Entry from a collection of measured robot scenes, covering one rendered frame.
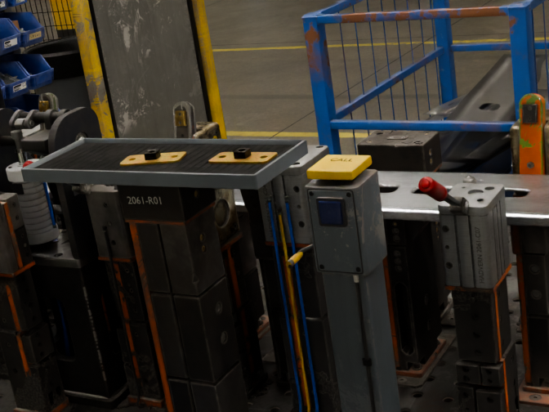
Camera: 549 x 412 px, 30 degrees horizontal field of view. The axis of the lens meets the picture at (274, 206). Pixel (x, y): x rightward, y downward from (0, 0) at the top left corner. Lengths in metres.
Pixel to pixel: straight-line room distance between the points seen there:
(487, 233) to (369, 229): 0.18
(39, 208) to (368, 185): 0.65
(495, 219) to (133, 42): 3.78
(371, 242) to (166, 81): 4.03
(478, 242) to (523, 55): 2.03
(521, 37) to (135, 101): 2.25
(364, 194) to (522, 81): 2.18
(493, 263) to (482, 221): 0.07
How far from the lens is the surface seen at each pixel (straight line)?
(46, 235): 1.69
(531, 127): 1.63
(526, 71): 3.35
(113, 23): 4.88
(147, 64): 5.09
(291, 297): 1.48
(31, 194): 1.68
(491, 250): 1.35
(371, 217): 1.23
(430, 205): 1.51
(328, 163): 1.23
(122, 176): 1.31
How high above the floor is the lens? 1.53
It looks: 19 degrees down
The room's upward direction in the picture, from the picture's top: 9 degrees counter-clockwise
